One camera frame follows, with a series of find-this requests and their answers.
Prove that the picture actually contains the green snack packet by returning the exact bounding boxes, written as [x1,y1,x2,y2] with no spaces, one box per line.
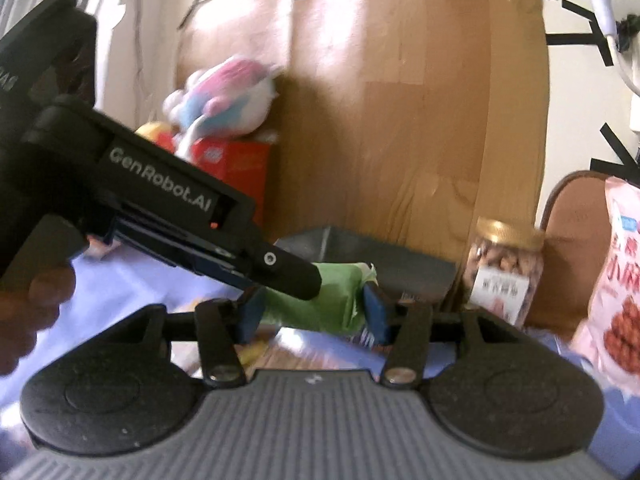
[262,262,378,336]

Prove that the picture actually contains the person's left hand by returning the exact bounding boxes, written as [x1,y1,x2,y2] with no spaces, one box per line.
[0,263,76,376]

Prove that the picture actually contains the black cardboard box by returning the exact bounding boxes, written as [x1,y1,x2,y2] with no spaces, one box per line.
[276,226,457,302]

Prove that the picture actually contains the red gift bag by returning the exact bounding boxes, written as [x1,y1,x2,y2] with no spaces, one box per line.
[171,131,274,226]

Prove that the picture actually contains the yellow plush toy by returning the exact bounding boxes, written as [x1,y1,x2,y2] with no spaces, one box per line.
[136,122,176,154]

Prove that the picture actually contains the blue table cloth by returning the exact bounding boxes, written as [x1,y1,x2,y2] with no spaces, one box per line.
[1,250,639,478]

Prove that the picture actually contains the nut jar gold lid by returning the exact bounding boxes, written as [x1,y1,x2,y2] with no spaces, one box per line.
[460,216,547,330]

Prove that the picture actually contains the pink blue plush toy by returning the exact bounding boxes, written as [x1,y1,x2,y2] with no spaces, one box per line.
[162,55,280,162]

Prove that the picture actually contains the brown chair back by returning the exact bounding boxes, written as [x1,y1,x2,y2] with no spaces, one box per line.
[525,171,611,341]

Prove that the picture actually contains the pink snack bag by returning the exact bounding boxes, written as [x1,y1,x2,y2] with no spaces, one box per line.
[570,177,640,396]

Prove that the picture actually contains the wooden board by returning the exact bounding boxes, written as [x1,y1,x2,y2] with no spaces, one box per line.
[177,0,549,261]

